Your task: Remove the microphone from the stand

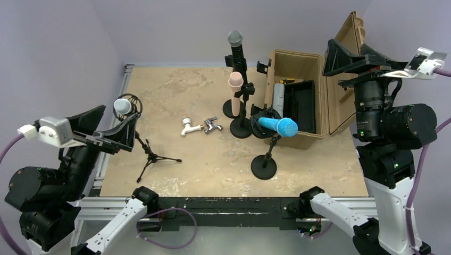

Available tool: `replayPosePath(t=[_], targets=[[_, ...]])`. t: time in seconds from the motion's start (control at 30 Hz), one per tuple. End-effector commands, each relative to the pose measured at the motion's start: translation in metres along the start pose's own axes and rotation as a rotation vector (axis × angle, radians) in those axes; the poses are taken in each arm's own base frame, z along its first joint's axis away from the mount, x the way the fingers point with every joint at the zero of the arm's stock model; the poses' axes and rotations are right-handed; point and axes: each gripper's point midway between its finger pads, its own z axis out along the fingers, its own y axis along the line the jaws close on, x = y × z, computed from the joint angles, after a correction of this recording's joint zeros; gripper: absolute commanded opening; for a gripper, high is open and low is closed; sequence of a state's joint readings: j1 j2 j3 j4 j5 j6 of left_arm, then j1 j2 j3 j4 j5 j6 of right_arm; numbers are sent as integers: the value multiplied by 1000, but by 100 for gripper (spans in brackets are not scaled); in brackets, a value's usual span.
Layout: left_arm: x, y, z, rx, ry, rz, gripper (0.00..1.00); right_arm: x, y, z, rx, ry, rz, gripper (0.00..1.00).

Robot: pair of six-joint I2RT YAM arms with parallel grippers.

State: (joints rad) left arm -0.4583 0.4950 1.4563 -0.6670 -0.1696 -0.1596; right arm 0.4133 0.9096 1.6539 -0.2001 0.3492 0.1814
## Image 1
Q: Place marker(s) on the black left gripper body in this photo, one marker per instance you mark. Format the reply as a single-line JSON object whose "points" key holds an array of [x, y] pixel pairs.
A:
{"points": [[90, 142]]}

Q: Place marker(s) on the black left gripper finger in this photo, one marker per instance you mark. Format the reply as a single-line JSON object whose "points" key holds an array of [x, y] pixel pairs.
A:
{"points": [[86, 123], [121, 137]]}

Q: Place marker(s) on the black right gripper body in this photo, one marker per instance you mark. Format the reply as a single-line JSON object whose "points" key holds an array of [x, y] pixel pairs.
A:
{"points": [[377, 71]]}

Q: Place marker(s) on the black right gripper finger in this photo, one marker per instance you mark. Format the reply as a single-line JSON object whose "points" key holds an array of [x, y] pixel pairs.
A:
{"points": [[340, 60], [382, 59]]}

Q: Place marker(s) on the white microphone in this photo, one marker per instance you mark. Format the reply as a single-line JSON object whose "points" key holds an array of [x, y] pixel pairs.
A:
{"points": [[122, 106]]}

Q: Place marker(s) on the black tripod shock mount stand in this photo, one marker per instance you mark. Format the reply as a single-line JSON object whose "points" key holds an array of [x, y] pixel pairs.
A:
{"points": [[148, 148]]}

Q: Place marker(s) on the blue microphone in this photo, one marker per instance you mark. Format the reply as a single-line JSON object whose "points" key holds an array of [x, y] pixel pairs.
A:
{"points": [[285, 127]]}

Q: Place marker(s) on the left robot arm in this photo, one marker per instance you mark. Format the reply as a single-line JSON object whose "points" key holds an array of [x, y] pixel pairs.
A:
{"points": [[45, 196]]}

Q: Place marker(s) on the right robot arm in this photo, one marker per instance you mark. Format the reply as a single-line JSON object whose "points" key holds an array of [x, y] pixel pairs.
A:
{"points": [[389, 135]]}

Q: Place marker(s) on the black stand glitter mic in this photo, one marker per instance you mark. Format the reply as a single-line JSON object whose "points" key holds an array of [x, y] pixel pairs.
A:
{"points": [[227, 105]]}

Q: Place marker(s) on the pink microphone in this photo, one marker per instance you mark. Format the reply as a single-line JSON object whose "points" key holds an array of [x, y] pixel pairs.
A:
{"points": [[235, 82]]}

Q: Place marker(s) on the black glitter microphone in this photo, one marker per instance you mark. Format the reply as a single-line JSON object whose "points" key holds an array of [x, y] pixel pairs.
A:
{"points": [[236, 49]]}

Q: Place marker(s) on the black clip stand pink mic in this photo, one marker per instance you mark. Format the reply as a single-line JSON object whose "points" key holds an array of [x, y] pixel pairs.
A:
{"points": [[239, 127]]}

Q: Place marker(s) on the tan plastic tool case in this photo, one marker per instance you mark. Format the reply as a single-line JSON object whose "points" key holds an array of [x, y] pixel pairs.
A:
{"points": [[334, 105]]}

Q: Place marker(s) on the black tray insert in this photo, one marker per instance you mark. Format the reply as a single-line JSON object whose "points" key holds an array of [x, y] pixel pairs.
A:
{"points": [[299, 105]]}

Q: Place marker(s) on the yellow black screwdriver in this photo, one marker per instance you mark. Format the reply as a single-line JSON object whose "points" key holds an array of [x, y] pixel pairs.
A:
{"points": [[287, 81]]}

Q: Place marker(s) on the grey plastic box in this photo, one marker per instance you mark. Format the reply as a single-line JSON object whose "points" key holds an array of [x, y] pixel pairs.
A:
{"points": [[278, 98]]}

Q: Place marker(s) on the white plastic faucet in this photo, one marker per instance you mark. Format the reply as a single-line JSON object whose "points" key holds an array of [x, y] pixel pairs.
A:
{"points": [[188, 128]]}

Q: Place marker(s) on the chrome metal faucet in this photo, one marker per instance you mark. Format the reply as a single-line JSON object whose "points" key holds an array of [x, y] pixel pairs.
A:
{"points": [[210, 126]]}

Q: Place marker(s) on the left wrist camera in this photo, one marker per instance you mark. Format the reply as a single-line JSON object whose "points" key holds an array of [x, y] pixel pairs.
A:
{"points": [[50, 130]]}

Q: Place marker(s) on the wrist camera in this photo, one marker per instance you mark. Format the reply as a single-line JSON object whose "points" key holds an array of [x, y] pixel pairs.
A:
{"points": [[50, 130], [425, 65]]}

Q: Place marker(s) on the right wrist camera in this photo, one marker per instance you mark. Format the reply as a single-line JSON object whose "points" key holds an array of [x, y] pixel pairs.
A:
{"points": [[425, 65]]}

